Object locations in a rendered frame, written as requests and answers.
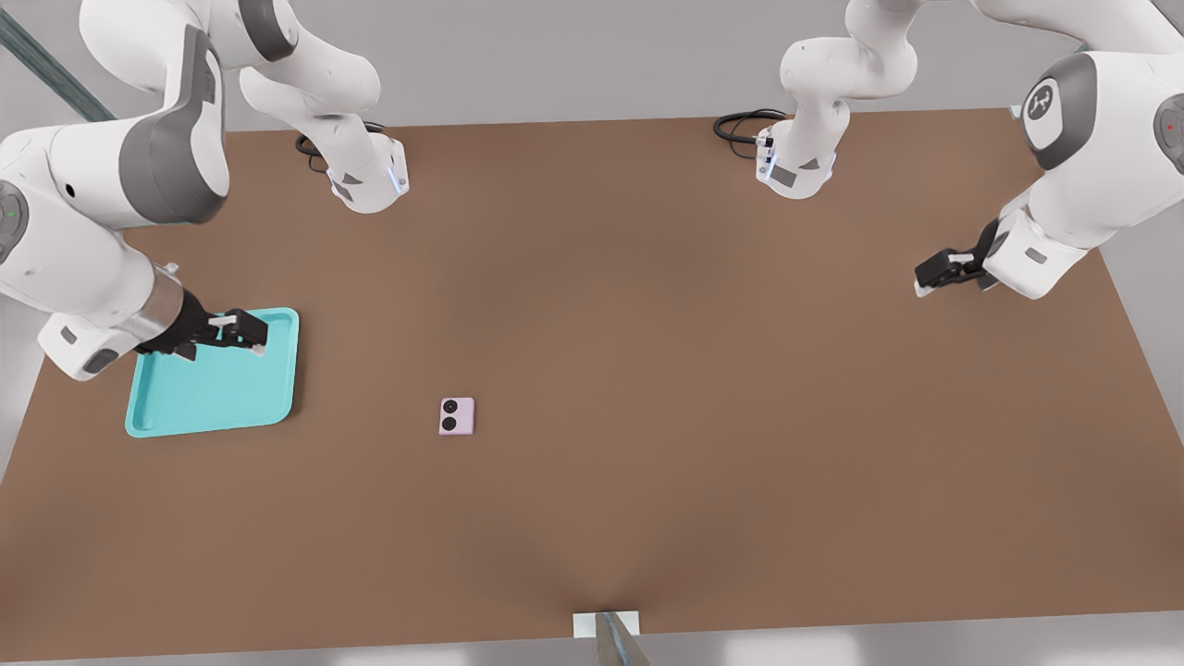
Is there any black cable loop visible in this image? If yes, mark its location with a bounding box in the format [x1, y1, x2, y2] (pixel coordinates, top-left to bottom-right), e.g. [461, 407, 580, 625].
[295, 121, 388, 175]
[712, 108, 789, 161]

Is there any pale blue-green tray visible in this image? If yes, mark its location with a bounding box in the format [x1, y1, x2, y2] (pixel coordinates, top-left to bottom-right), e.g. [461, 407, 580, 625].
[125, 307, 301, 439]

